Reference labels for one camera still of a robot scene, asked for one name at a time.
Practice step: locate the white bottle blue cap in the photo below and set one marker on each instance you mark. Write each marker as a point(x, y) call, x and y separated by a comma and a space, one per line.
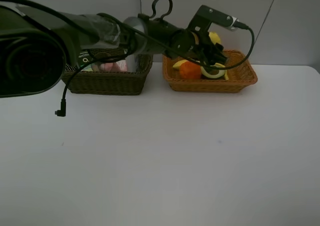
point(131, 63)

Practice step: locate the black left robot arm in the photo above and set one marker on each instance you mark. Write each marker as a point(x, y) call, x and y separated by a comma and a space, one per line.
point(36, 46)

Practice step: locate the pink bottle white cap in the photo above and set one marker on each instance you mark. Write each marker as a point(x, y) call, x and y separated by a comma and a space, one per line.
point(119, 66)

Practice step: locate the translucent pink plastic cup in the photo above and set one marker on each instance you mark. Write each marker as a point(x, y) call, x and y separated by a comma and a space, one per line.
point(97, 66)

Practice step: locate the dark green pump bottle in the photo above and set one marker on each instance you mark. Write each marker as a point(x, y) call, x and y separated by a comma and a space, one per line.
point(83, 58)

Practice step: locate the halved avocado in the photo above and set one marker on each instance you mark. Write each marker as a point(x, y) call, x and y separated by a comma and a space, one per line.
point(212, 73)

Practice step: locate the yellow banana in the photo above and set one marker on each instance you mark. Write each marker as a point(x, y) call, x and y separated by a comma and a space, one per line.
point(177, 65)

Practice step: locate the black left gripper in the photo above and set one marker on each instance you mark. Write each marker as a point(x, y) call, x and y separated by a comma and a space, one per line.
point(200, 48)

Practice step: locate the orange wicker basket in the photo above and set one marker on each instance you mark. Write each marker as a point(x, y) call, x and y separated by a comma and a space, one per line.
point(234, 80)

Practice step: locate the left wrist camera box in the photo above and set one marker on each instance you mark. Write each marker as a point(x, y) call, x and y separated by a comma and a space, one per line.
point(206, 16)

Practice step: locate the dark brown wicker basket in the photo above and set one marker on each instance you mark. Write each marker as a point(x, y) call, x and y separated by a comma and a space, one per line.
point(109, 83)

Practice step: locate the orange tangerine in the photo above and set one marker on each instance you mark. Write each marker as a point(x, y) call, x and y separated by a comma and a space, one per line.
point(190, 71)

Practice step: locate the yellow lemon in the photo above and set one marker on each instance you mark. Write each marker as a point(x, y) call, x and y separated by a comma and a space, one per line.
point(215, 39)

